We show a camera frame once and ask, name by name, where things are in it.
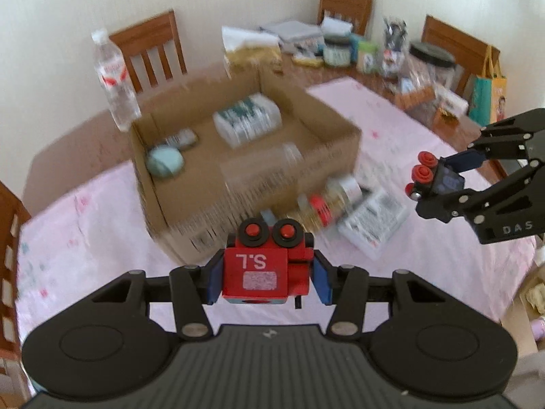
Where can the teal gift bag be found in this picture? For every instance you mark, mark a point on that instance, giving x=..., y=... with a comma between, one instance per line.
x=487, y=93

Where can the large clear jar black lid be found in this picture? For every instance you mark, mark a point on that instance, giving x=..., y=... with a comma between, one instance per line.
x=428, y=72

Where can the brown cardboard carton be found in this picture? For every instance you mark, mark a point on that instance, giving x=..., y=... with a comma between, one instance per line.
x=521, y=306

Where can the red toy train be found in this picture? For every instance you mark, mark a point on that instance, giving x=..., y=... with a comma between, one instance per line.
x=255, y=272

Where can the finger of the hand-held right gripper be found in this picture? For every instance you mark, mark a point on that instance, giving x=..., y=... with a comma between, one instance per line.
x=466, y=159
x=489, y=198

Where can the gold tissue pack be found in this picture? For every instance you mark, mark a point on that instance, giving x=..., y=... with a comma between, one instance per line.
x=251, y=55

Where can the pen holder with pens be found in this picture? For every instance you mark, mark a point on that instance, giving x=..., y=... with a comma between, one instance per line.
x=394, y=51

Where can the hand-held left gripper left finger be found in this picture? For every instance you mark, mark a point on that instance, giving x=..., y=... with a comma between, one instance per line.
x=215, y=279

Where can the cardboard box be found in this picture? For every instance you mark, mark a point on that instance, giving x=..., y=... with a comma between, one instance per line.
x=191, y=204

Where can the white flat packet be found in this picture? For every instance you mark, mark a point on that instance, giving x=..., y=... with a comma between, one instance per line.
x=372, y=221

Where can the green white wipes pack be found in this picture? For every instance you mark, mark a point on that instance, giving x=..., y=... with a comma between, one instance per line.
x=247, y=119

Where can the black toy car red wheels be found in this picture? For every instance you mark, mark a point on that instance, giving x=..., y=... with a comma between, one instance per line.
x=425, y=172

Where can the stack of papers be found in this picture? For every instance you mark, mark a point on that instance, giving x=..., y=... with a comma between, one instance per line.
x=293, y=32

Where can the mint oval case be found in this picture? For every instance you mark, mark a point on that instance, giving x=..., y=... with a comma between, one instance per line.
x=165, y=162

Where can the small white box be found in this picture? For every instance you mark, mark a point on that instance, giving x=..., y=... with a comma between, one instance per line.
x=451, y=101

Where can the yellow flat item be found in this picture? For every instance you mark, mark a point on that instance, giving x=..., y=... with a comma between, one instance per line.
x=307, y=61

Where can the wooden chair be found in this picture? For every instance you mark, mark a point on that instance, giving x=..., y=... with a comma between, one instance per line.
x=10, y=230
x=460, y=40
x=345, y=4
x=147, y=38

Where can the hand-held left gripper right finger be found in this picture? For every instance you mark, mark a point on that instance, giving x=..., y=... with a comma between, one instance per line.
x=321, y=281

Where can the glass spice jar silver lid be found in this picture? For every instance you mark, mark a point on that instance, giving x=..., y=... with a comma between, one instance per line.
x=332, y=200

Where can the small orange box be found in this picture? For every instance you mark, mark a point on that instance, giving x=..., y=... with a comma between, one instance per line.
x=413, y=99

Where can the green lidded can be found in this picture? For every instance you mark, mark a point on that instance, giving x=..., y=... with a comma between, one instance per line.
x=367, y=57

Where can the pink floral tablecloth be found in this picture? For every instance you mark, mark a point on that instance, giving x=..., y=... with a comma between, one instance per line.
x=106, y=221

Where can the clear plastic cup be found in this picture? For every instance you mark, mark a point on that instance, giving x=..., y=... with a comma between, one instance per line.
x=259, y=170

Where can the white envelope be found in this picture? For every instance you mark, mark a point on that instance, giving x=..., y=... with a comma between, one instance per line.
x=336, y=25

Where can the clear plastic water bottle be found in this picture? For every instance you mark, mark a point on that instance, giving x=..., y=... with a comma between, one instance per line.
x=115, y=81

